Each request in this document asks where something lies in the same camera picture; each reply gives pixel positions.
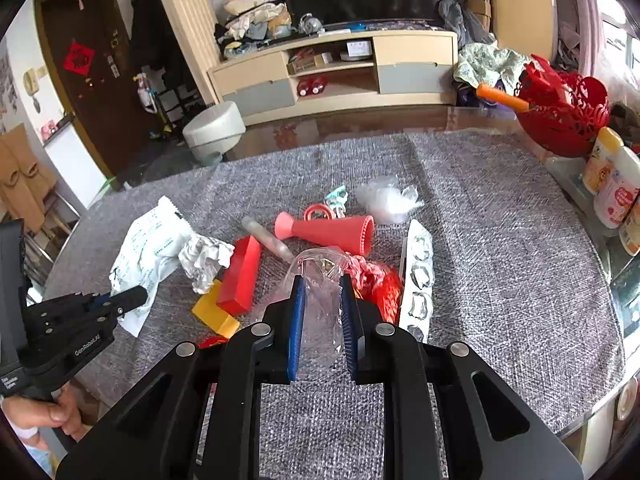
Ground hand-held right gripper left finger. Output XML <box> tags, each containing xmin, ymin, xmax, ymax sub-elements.
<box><xmin>55</xmin><ymin>275</ymin><xmax>308</xmax><ymax>480</ymax></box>

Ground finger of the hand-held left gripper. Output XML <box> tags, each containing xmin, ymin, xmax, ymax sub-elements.
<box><xmin>30</xmin><ymin>310</ymin><xmax>126</xmax><ymax>353</ymax></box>
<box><xmin>27</xmin><ymin>285</ymin><xmax>149</xmax><ymax>322</ymax></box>

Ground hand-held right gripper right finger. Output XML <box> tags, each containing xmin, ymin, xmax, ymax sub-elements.
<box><xmin>339</xmin><ymin>273</ymin><xmax>586</xmax><ymax>480</ymax></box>

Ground clear plastic wrap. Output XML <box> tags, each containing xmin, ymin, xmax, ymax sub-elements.
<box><xmin>280</xmin><ymin>247</ymin><xmax>353</xmax><ymax>368</ymax></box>

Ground clear plastic tube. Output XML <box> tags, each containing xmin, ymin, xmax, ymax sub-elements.
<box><xmin>241</xmin><ymin>216</ymin><xmax>296</xmax><ymax>263</ymax></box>

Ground teal plastic packaging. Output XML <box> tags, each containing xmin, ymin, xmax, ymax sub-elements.
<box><xmin>324</xmin><ymin>186</ymin><xmax>350</xmax><ymax>218</ymax></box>

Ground person's left hand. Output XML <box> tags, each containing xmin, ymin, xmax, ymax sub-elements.
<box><xmin>0</xmin><ymin>386</ymin><xmax>85</xmax><ymax>444</ymax></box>

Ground white printed packet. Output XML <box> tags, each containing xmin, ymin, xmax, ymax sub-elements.
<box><xmin>109</xmin><ymin>196</ymin><xmax>195</xmax><ymax>337</ymax></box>

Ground red mesh bag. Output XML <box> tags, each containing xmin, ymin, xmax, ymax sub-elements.
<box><xmin>345</xmin><ymin>255</ymin><xmax>405</xmax><ymax>325</ymax></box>

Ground red plastic block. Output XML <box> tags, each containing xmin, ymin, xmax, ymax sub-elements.
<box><xmin>216</xmin><ymin>236</ymin><xmax>262</xmax><ymax>316</ymax></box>

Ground silver blister pack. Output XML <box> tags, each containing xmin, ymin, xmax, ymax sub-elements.
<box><xmin>398</xmin><ymin>219</ymin><xmax>435</xmax><ymax>343</ymax></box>

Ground yellow plastic block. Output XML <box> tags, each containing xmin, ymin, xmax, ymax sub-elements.
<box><xmin>192</xmin><ymin>280</ymin><xmax>241</xmax><ymax>338</ymax></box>

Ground crumpled white paper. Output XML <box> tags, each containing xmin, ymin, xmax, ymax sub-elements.
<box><xmin>179</xmin><ymin>235</ymin><xmax>236</xmax><ymax>295</ymax></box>

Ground coral ribbed cone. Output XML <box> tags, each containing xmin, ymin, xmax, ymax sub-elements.
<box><xmin>274</xmin><ymin>211</ymin><xmax>376</xmax><ymax>255</ymax></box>

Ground brown cardboard sheets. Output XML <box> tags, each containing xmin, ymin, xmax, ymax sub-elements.
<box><xmin>0</xmin><ymin>124</ymin><xmax>57</xmax><ymax>235</ymax></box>

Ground clear crumpled plastic bag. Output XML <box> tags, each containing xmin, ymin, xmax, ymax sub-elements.
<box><xmin>356</xmin><ymin>176</ymin><xmax>425</xmax><ymax>225</ymax></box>

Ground grey woven table cloth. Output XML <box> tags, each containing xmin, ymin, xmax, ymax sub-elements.
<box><xmin>44</xmin><ymin>130</ymin><xmax>627</xmax><ymax>480</ymax></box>

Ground brown wooden door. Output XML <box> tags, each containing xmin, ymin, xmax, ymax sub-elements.
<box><xmin>34</xmin><ymin>0</ymin><xmax>147</xmax><ymax>183</ymax></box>

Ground white round stool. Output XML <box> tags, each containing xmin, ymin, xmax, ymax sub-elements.
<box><xmin>182</xmin><ymin>101</ymin><xmax>246</xmax><ymax>164</ymax></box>

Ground white spray bottle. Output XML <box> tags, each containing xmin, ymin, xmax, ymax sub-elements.
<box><xmin>133</xmin><ymin>72</ymin><xmax>157</xmax><ymax>112</ymax></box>

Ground red diamond door decoration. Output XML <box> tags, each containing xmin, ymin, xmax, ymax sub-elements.
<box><xmin>63</xmin><ymin>42</ymin><xmax>94</xmax><ymax>79</ymax></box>

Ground white box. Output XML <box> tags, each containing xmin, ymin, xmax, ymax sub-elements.
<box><xmin>344</xmin><ymin>40</ymin><xmax>374</xmax><ymax>61</ymax></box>

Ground beige television cabinet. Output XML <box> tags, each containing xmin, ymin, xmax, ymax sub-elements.
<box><xmin>207</xmin><ymin>30</ymin><xmax>459</xmax><ymax>127</ymax></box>

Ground orange stick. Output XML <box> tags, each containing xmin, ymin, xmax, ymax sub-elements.
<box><xmin>475</xmin><ymin>82</ymin><xmax>534</xmax><ymax>112</ymax></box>

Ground dark hanging coat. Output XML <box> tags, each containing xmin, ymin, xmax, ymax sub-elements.
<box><xmin>128</xmin><ymin>0</ymin><xmax>167</xmax><ymax>72</ymax></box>

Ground cream ribbed panel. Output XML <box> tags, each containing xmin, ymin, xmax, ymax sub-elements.
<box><xmin>154</xmin><ymin>0</ymin><xmax>222</xmax><ymax>107</ymax></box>

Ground floral cloth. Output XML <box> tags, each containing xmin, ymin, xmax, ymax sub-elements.
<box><xmin>453</xmin><ymin>42</ymin><xmax>534</xmax><ymax>97</ymax></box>

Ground red openwork basket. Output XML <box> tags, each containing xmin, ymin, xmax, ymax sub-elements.
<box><xmin>515</xmin><ymin>53</ymin><xmax>611</xmax><ymax>159</ymax></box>

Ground pile of clothes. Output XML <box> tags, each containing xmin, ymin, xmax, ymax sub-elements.
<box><xmin>214</xmin><ymin>0</ymin><xmax>295</xmax><ymax>59</ymax></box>

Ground white yellow printed bottle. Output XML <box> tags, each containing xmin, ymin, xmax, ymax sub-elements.
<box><xmin>582</xmin><ymin>127</ymin><xmax>624</xmax><ymax>196</ymax></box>

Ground white red printed bottle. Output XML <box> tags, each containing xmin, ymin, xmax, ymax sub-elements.
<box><xmin>593</xmin><ymin>145</ymin><xmax>640</xmax><ymax>230</ymax></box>

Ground stacked cardboard boxes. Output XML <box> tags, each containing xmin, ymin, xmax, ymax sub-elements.
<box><xmin>464</xmin><ymin>0</ymin><xmax>494</xmax><ymax>37</ymax></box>

